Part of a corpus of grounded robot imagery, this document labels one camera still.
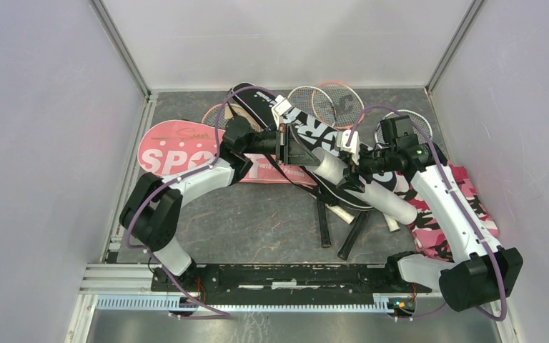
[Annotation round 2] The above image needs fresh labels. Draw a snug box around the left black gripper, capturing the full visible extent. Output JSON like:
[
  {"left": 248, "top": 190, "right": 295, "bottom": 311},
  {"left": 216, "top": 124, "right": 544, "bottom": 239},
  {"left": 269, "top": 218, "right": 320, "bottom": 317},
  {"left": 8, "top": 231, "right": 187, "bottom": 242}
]
[{"left": 242, "top": 124, "right": 320, "bottom": 166}]

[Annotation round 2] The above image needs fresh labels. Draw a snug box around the white shuttlecock tube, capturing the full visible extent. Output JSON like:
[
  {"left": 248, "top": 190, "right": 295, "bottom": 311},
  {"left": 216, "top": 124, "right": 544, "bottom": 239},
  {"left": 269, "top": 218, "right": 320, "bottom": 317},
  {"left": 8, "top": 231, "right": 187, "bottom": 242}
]
[{"left": 307, "top": 147, "right": 417, "bottom": 225}]

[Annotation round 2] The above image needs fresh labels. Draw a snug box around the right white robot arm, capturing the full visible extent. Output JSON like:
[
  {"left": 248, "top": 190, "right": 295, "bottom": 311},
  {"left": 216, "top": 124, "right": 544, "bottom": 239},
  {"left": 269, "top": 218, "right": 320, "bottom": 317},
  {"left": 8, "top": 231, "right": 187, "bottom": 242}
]
[{"left": 336, "top": 115, "right": 523, "bottom": 322}]

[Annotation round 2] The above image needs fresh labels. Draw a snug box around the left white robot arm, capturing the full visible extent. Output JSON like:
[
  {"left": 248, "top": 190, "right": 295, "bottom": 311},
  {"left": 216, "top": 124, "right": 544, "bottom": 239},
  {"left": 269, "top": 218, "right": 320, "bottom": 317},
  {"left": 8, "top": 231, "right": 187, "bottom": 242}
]
[{"left": 119, "top": 116, "right": 321, "bottom": 291}]

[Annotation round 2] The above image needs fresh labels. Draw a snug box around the black SPORT racket bag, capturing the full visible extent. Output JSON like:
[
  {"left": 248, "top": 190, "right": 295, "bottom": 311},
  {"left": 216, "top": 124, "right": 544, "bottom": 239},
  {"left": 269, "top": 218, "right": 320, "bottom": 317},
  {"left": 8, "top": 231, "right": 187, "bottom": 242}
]
[{"left": 229, "top": 82, "right": 374, "bottom": 211}]

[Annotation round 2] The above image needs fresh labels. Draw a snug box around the pink camouflage cloth bag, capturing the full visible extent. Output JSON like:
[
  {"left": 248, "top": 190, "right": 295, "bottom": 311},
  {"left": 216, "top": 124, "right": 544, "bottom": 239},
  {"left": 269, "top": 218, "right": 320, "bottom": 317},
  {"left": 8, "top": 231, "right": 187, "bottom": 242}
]
[{"left": 393, "top": 164, "right": 499, "bottom": 262}]

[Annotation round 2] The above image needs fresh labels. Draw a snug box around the pink SPORT racket bag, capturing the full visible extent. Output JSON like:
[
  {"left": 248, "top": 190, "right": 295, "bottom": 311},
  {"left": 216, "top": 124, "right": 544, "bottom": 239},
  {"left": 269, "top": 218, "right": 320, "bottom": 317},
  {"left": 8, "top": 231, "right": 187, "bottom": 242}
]
[{"left": 137, "top": 120, "right": 316, "bottom": 187}]

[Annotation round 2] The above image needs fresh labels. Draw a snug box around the white racket handle left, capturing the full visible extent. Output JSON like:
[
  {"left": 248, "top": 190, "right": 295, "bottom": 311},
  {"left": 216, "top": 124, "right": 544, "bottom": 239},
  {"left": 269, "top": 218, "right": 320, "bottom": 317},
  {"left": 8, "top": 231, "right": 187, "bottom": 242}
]
[{"left": 326, "top": 205, "right": 355, "bottom": 224}]

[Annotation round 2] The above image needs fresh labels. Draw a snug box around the white racket handle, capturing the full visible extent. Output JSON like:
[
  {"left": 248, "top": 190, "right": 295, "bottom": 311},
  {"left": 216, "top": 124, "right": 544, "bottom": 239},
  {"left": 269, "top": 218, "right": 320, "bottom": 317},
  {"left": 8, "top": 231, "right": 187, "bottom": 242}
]
[
  {"left": 383, "top": 214, "right": 400, "bottom": 232},
  {"left": 326, "top": 205, "right": 355, "bottom": 224}
]

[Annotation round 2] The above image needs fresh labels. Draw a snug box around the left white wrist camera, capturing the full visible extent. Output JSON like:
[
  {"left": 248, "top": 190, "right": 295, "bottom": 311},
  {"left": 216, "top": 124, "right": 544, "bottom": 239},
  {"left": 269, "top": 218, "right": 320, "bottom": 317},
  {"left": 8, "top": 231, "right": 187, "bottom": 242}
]
[{"left": 271, "top": 95, "right": 300, "bottom": 126}]

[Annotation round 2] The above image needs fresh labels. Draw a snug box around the black racket handle right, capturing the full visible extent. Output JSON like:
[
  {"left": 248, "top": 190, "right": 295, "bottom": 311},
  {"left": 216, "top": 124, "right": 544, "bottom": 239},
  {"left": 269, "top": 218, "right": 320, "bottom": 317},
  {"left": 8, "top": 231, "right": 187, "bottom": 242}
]
[{"left": 337, "top": 212, "right": 369, "bottom": 261}]

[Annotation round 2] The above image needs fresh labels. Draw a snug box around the black racket handle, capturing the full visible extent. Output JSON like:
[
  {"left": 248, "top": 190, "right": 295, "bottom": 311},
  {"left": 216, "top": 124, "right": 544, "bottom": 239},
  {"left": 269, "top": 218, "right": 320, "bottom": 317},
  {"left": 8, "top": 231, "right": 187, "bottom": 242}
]
[
  {"left": 317, "top": 200, "right": 332, "bottom": 249},
  {"left": 337, "top": 212, "right": 369, "bottom": 261}
]

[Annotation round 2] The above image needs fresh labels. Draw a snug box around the white frame badminton racket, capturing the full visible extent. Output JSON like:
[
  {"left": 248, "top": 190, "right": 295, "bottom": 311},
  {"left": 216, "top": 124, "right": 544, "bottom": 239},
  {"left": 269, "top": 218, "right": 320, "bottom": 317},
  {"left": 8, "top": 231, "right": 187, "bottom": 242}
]
[{"left": 287, "top": 86, "right": 336, "bottom": 126}]

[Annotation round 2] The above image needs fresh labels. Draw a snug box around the white racket handle right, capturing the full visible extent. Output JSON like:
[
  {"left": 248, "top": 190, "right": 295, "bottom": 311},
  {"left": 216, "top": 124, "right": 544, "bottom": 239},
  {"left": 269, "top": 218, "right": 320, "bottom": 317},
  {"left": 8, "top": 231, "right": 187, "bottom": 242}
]
[{"left": 383, "top": 214, "right": 400, "bottom": 232}]

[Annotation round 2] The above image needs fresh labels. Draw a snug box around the black racket handle left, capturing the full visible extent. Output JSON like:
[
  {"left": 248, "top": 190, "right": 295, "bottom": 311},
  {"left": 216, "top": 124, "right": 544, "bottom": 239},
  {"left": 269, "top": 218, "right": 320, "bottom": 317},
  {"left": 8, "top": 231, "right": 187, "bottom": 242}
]
[{"left": 317, "top": 200, "right": 332, "bottom": 249}]

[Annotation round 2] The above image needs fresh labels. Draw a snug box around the pink frame badminton racket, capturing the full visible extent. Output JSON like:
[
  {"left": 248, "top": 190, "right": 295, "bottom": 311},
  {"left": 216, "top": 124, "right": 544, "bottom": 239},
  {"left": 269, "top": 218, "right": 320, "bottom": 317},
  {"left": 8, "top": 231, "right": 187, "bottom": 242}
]
[{"left": 313, "top": 81, "right": 365, "bottom": 130}]

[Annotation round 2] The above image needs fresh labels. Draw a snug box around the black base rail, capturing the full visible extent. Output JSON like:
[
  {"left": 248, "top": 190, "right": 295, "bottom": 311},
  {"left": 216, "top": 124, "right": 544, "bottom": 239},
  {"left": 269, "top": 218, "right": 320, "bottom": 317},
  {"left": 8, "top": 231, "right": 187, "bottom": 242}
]
[{"left": 177, "top": 264, "right": 432, "bottom": 306}]

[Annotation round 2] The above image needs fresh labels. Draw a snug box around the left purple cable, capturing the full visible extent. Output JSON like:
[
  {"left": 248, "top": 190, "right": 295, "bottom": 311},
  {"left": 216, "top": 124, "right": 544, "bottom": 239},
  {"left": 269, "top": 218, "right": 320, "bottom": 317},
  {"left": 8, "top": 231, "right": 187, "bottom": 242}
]
[{"left": 122, "top": 86, "right": 285, "bottom": 319}]

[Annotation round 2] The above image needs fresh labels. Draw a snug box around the white toothed cable duct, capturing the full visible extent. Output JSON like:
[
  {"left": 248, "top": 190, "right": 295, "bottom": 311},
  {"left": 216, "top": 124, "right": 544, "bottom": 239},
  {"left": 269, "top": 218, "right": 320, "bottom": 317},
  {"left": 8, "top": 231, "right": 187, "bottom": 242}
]
[{"left": 96, "top": 295, "right": 409, "bottom": 314}]

